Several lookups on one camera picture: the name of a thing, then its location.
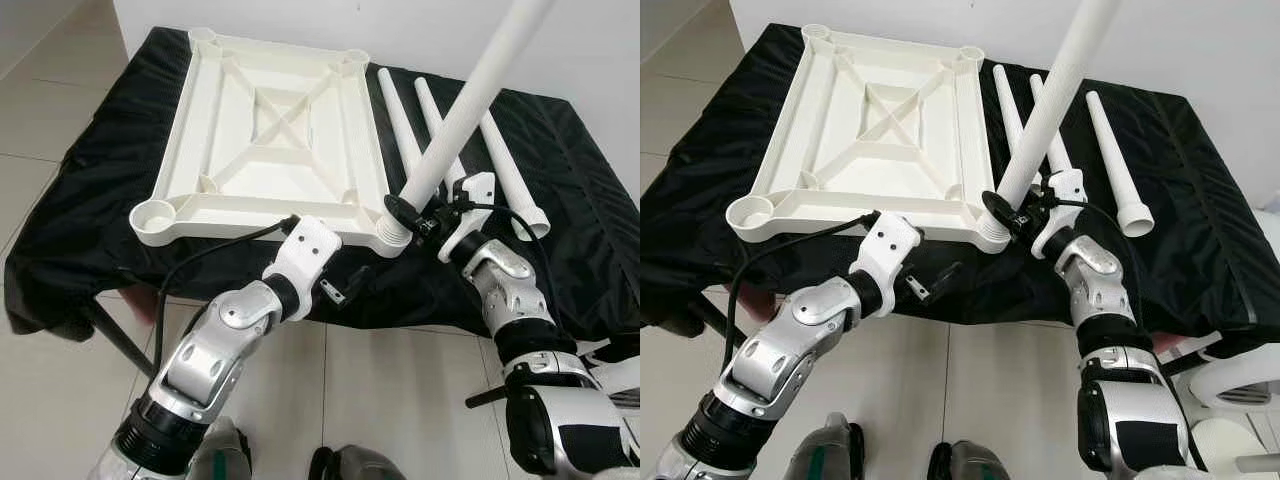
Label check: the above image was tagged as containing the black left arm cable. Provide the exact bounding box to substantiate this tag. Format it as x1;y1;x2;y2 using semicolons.
150;213;301;373
723;208;881;348

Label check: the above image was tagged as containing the white round base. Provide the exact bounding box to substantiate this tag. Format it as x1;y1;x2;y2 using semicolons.
1195;415;1280;480

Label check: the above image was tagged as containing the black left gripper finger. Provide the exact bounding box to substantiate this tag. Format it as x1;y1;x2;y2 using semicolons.
925;258;967;298
343;262;377;303

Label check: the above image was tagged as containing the white plastic children table top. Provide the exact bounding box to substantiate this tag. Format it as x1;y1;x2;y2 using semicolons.
725;23;1011;251
130;27;403;251

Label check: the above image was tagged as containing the grey robot right leg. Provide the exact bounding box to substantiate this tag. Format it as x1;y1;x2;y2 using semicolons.
925;440;1011;480
308;445;401;480

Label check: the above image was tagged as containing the black table cloth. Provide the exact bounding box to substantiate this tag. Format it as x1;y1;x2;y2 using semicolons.
3;25;641;336
640;22;1280;336

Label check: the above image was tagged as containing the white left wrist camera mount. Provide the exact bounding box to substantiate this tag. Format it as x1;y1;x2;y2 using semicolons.
262;215;343;321
848;210;923;316

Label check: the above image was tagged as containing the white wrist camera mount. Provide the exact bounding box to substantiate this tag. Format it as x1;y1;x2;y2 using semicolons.
437;172;498;263
262;215;343;321
848;210;923;316
1030;168;1089;259

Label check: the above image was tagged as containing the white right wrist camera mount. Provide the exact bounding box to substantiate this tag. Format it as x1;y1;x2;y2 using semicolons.
1030;168;1089;259
437;172;498;263

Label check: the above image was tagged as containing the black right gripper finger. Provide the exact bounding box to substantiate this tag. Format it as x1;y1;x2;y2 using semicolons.
980;189;1017;227
383;193;426;231

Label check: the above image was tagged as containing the grey robot left leg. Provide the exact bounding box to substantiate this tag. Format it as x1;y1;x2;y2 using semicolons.
190;415;251;480
785;415;866;480

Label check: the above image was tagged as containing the grey robot leg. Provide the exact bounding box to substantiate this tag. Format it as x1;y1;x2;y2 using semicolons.
190;415;251;480
308;445;401;480
785;415;866;480
925;440;1011;480

